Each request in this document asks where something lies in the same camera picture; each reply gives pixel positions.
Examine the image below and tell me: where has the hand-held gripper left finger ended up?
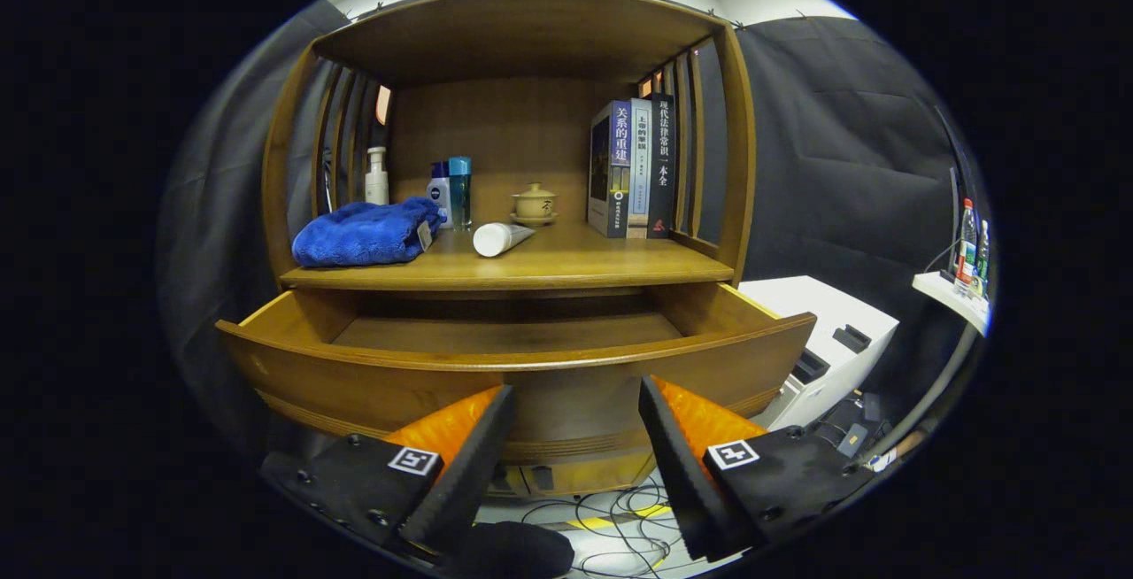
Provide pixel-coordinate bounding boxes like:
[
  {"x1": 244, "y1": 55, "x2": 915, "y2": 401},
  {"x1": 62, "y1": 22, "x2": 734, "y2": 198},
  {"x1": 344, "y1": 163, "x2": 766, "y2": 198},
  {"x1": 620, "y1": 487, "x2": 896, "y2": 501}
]
[{"x1": 259, "y1": 383, "x2": 518, "y2": 555}]

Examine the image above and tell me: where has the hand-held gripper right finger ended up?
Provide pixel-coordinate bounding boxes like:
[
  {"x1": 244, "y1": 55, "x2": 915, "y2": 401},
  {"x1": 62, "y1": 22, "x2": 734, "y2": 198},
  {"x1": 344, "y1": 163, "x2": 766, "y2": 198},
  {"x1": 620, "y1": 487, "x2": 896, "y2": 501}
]
[{"x1": 637, "y1": 374, "x2": 876, "y2": 563}]

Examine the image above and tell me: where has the brown wooden drawer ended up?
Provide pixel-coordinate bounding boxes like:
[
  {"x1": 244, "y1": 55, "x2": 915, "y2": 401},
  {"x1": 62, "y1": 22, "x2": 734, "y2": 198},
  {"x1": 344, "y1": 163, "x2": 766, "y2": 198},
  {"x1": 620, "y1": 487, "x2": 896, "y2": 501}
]
[{"x1": 215, "y1": 282, "x2": 817, "y2": 465}]

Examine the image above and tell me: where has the white squeeze tube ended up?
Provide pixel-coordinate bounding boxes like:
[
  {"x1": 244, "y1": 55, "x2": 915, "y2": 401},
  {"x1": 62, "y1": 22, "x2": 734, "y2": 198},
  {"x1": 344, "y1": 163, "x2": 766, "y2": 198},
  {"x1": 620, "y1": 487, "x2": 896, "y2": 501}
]
[{"x1": 472, "y1": 222, "x2": 536, "y2": 259}]

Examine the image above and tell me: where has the wooden countertop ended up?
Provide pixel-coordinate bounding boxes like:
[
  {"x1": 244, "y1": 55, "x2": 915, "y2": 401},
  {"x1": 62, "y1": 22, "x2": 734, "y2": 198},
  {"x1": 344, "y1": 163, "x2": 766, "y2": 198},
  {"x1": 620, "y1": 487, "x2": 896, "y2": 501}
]
[{"x1": 280, "y1": 220, "x2": 736, "y2": 292}]

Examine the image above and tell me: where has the brown wooden cabinet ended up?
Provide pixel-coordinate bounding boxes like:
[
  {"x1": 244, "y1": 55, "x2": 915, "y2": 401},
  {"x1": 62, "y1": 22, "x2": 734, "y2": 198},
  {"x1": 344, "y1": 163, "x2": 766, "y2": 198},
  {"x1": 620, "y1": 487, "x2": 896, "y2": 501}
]
[{"x1": 261, "y1": 0, "x2": 758, "y2": 498}]

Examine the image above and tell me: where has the folded blue towel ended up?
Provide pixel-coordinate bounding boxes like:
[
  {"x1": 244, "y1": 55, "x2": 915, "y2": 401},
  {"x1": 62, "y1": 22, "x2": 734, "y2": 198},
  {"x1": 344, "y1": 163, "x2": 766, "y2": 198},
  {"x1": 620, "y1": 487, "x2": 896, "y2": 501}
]
[{"x1": 291, "y1": 197, "x2": 446, "y2": 268}]

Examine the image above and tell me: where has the beige lidded teacup with saucer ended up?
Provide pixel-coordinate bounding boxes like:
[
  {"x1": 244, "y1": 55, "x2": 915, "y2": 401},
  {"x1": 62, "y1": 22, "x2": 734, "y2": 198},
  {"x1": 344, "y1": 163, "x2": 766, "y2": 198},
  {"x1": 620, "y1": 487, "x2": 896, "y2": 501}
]
[{"x1": 510, "y1": 182, "x2": 559, "y2": 227}]

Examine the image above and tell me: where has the white bottle blue pump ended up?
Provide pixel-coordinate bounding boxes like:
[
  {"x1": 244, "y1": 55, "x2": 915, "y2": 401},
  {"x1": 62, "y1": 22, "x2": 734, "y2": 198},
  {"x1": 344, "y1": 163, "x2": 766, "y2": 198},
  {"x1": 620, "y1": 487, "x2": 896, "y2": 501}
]
[{"x1": 427, "y1": 161, "x2": 454, "y2": 229}]

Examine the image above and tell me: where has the clear blue bottle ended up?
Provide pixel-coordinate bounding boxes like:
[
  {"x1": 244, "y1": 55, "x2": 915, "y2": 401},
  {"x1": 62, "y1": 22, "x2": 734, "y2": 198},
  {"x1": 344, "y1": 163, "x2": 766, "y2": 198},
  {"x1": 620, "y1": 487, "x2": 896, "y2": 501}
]
[{"x1": 448, "y1": 156, "x2": 474, "y2": 229}]

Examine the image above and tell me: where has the black spine book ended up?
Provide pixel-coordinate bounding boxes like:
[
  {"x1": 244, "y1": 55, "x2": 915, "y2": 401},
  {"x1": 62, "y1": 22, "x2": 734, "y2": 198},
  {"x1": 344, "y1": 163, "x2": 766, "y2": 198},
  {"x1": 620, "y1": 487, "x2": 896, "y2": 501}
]
[{"x1": 647, "y1": 93, "x2": 677, "y2": 240}]

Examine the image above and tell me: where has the grey spine book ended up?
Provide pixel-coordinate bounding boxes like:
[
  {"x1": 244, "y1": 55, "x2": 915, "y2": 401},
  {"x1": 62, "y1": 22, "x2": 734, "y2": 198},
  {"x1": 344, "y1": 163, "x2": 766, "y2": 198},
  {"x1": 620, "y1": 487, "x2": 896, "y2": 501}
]
[{"x1": 628, "y1": 98, "x2": 653, "y2": 239}]

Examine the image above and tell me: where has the white side table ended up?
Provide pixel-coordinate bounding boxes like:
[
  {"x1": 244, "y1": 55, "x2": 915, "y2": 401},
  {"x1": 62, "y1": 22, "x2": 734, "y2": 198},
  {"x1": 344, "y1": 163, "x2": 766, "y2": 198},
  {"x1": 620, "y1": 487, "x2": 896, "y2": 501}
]
[{"x1": 872, "y1": 271, "x2": 992, "y2": 469}]

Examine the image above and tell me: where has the blue spine book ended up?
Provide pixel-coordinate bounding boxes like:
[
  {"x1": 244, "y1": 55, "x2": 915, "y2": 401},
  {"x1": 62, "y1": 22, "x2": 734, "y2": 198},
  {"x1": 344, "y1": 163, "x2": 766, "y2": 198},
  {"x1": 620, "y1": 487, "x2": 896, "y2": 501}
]
[{"x1": 588, "y1": 101, "x2": 632, "y2": 239}]

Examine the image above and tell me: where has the dark monitor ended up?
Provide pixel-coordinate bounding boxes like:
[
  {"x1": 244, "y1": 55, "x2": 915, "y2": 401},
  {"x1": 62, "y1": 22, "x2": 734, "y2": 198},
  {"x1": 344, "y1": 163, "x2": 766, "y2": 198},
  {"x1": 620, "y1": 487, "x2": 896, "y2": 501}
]
[{"x1": 934, "y1": 105, "x2": 975, "y2": 279}]

